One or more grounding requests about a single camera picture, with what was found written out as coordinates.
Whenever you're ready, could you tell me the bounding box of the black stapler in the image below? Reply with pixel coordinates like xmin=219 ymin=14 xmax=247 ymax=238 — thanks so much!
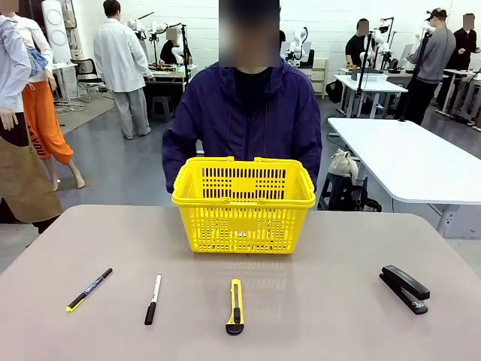
xmin=378 ymin=265 xmax=431 ymax=316

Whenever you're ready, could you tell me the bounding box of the yellow plastic shopping basket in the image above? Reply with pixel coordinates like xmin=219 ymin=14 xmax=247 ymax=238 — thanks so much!
xmin=171 ymin=156 xmax=316 ymax=256

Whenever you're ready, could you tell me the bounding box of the person in purple jacket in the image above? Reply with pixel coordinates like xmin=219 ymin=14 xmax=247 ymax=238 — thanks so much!
xmin=162 ymin=0 xmax=323 ymax=195

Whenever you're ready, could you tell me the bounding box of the seated person in black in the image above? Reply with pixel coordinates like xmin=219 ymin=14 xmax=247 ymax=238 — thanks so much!
xmin=159 ymin=28 xmax=189 ymax=65

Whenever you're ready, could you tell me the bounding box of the person in white coat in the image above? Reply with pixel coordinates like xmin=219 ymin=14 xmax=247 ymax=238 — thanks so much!
xmin=92 ymin=0 xmax=153 ymax=141

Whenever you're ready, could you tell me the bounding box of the person in black t-shirt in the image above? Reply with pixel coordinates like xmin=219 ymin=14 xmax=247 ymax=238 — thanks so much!
xmin=344 ymin=18 xmax=374 ymax=69

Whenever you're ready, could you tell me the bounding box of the person in grey sweater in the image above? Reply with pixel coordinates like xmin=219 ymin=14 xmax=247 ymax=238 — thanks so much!
xmin=407 ymin=8 xmax=458 ymax=126

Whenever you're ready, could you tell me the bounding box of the person in black jacket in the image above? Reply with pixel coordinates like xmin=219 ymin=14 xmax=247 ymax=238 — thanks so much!
xmin=449 ymin=13 xmax=481 ymax=73

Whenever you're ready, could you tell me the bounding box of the dark plastic stool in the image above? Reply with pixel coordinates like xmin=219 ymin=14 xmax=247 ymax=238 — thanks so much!
xmin=317 ymin=171 xmax=368 ymax=211

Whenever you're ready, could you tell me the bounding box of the beige cloth bag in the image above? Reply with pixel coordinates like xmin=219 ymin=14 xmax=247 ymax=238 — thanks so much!
xmin=327 ymin=148 xmax=361 ymax=179

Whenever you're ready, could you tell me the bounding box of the grey plastic stool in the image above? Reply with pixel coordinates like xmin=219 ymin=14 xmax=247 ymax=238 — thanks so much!
xmin=151 ymin=95 xmax=176 ymax=122

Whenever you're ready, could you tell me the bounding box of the dark workbench desk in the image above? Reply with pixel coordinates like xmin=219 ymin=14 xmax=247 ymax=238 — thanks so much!
xmin=144 ymin=63 xmax=199 ymax=114

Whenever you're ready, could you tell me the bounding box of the yellow utility knife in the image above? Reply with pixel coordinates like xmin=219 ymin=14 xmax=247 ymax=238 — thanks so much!
xmin=225 ymin=278 xmax=246 ymax=337

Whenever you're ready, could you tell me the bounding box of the white drawer cabinet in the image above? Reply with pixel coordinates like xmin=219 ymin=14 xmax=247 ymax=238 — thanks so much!
xmin=310 ymin=58 xmax=330 ymax=100

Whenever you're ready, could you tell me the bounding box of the white marker with black cap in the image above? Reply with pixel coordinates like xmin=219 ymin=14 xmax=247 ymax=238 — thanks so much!
xmin=144 ymin=273 xmax=163 ymax=326

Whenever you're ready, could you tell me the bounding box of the large white table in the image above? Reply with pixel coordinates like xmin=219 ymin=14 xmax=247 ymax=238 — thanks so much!
xmin=326 ymin=117 xmax=481 ymax=240

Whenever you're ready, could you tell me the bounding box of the black tripod pole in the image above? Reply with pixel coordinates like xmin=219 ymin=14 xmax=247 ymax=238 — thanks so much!
xmin=354 ymin=32 xmax=374 ymax=118
xmin=398 ymin=29 xmax=432 ymax=123

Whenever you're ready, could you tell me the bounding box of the small white desk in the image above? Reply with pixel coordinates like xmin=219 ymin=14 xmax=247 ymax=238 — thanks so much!
xmin=333 ymin=73 xmax=409 ymax=119

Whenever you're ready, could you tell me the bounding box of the black yellow-tipped highlighter pen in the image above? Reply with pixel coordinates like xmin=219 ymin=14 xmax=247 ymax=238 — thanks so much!
xmin=65 ymin=267 xmax=114 ymax=313

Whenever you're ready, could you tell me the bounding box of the black office chair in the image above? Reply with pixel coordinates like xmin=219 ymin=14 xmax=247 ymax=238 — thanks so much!
xmin=70 ymin=57 xmax=113 ymax=103

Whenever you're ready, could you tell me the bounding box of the mannequin with orange pants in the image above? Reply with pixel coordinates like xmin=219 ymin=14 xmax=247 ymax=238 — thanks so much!
xmin=11 ymin=13 xmax=86 ymax=191

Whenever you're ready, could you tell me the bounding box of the mannequin with blue shirt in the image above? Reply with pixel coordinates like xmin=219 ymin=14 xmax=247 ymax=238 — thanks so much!
xmin=0 ymin=0 xmax=64 ymax=235

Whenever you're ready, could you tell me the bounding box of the white standing air conditioner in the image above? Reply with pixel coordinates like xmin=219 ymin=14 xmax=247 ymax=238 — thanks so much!
xmin=40 ymin=0 xmax=74 ymax=65

